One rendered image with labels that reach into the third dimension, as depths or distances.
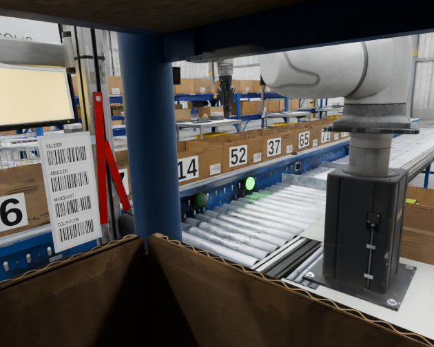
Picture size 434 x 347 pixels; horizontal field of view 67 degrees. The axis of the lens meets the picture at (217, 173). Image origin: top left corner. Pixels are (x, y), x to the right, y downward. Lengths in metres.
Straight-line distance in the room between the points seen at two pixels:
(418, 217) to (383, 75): 0.77
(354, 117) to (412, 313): 0.52
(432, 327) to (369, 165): 0.41
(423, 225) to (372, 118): 0.71
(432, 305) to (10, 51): 1.10
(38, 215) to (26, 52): 0.69
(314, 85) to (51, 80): 0.56
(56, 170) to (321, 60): 0.58
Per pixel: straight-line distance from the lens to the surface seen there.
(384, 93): 0.93
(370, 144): 0.96
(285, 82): 0.80
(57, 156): 0.59
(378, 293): 1.05
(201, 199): 1.57
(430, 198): 1.83
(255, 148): 2.00
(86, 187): 0.62
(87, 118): 0.64
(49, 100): 0.71
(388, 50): 0.92
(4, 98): 0.66
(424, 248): 1.27
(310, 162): 2.57
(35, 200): 1.24
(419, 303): 1.07
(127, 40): 0.18
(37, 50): 0.69
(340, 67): 0.83
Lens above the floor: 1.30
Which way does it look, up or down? 13 degrees down
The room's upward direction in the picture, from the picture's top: 2 degrees counter-clockwise
